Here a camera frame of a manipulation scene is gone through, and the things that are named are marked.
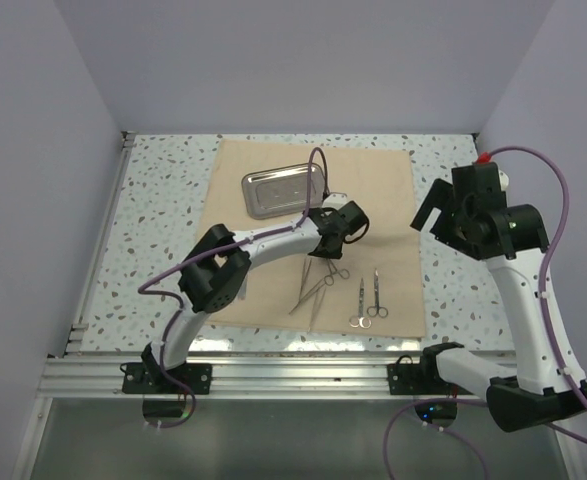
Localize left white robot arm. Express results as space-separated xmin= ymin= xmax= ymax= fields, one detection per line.
xmin=138 ymin=201 xmax=370 ymax=393

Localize steel scissors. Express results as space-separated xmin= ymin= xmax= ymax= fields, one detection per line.
xmin=298 ymin=259 xmax=350 ymax=303
xmin=349 ymin=278 xmax=372 ymax=329
xmin=366 ymin=268 xmax=389 ymax=318

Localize steel tweezers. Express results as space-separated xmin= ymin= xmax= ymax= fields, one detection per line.
xmin=308 ymin=288 xmax=326 ymax=332
xmin=299 ymin=257 xmax=312 ymax=296
xmin=287 ymin=287 xmax=328 ymax=316

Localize aluminium rail frame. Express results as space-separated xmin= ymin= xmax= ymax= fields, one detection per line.
xmin=37 ymin=130 xmax=564 ymax=401

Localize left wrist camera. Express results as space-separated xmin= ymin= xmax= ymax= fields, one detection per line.
xmin=322 ymin=192 xmax=349 ymax=210

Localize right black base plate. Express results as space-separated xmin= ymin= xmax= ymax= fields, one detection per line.
xmin=386 ymin=354 xmax=468 ymax=397

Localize steel instrument tray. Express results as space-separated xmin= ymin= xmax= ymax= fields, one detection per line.
xmin=241 ymin=163 xmax=325 ymax=220

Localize beige cloth wrap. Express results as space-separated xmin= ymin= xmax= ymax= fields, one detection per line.
xmin=209 ymin=147 xmax=426 ymax=338

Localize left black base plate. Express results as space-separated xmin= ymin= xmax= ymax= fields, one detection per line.
xmin=120 ymin=362 xmax=213 ymax=395

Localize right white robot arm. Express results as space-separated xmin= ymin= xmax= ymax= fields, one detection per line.
xmin=411 ymin=163 xmax=587 ymax=432

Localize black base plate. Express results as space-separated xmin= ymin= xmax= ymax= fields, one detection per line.
xmin=386 ymin=354 xmax=468 ymax=397
xmin=120 ymin=362 xmax=213 ymax=395

